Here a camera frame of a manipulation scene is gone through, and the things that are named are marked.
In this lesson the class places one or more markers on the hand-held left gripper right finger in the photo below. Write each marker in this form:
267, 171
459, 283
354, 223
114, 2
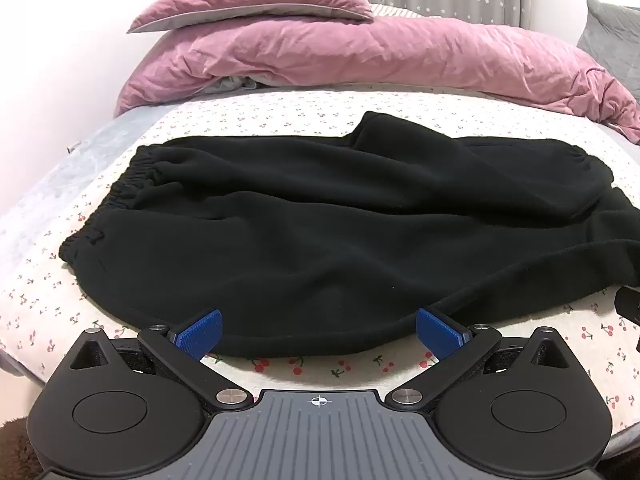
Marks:
442, 335

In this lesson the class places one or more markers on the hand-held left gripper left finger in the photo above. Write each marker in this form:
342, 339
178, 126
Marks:
196, 336

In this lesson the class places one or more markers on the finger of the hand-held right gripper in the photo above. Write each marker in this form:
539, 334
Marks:
629, 305

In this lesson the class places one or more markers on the black pants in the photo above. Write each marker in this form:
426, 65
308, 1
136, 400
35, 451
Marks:
320, 240

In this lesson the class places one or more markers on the cherry-print bed sheet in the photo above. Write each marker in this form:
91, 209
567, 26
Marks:
310, 105

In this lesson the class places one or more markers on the grey pillow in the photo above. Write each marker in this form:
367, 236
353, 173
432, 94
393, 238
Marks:
612, 35

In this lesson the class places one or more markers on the pink duvet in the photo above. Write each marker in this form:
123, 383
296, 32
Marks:
350, 55

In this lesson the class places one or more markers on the striped cloth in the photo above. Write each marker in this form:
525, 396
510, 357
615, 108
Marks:
400, 10

